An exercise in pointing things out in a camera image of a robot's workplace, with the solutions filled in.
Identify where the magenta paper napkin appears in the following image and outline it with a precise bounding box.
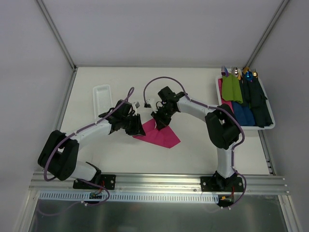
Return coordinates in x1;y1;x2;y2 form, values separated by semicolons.
133;119;181;148

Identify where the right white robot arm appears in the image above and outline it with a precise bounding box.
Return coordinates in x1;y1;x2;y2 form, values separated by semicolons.
151;87;241;191

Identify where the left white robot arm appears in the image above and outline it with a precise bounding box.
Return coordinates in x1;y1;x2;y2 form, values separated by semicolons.
38;100;146;189

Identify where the green rolled napkin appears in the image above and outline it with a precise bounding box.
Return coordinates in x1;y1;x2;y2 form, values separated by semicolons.
222;74;243;103

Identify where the blue rolled napkin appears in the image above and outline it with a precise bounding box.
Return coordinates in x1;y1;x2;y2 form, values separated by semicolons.
232;101;255;126

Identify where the dark navy rolled napkin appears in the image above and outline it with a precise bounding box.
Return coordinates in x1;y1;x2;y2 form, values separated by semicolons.
239;78;250;107

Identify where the dark teal rolled napkin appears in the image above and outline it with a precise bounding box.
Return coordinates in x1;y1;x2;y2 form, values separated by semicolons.
248;77;273;128

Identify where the white napkin tray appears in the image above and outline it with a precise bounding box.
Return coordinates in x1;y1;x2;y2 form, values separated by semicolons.
216;67;275;130

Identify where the white slotted cutlery basket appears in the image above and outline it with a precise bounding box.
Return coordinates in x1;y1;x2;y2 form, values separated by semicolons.
93;85;112;119

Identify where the purple fork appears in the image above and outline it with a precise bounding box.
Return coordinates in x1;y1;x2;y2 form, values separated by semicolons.
221;66;229;77

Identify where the silver spoon in tray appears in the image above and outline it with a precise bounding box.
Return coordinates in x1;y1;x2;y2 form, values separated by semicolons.
231;67;241;80

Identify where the blue spoon in tray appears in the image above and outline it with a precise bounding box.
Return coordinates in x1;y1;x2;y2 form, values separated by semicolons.
245;71;253;82

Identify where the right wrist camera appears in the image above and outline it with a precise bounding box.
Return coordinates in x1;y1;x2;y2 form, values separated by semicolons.
144;98;155;109

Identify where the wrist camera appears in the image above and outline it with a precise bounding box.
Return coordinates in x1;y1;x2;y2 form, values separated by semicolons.
144;98;155;109
132;101;140;115

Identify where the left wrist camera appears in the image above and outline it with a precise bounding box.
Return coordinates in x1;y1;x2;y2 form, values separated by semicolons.
132;101;140;115

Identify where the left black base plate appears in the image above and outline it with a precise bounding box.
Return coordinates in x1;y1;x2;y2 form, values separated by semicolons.
73;174;116;190

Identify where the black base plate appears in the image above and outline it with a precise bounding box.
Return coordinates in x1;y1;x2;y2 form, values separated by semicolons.
73;174;116;190
200;172;244;192

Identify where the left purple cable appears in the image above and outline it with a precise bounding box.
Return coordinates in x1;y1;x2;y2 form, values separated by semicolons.
36;87;135;217

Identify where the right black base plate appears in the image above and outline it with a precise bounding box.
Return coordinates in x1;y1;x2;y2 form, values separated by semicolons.
200;172;244;192

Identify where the white slotted cable duct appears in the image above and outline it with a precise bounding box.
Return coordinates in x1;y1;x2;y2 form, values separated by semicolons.
39;191;219;204

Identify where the aluminium mounting rail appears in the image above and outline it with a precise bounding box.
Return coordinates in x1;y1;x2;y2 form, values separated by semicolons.
29;171;290;195

